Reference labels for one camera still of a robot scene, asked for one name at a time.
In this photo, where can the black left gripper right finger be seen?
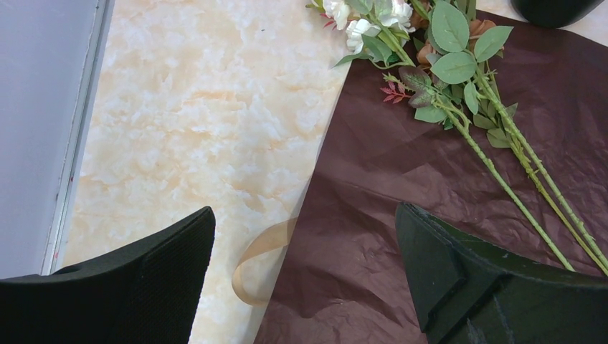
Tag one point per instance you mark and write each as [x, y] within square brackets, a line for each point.
[467, 290]

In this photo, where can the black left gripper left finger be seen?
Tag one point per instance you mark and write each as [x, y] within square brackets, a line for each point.
[145, 292]

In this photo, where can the red paper bouquet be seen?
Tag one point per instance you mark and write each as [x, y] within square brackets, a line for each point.
[343, 279]

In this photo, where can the beige satin ribbon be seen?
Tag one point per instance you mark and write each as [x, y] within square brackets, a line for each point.
[254, 276]

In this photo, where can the pink white rose stems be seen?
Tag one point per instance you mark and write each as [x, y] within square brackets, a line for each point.
[436, 56]

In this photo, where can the black cylindrical vase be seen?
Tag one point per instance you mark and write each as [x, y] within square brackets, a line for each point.
[554, 14]

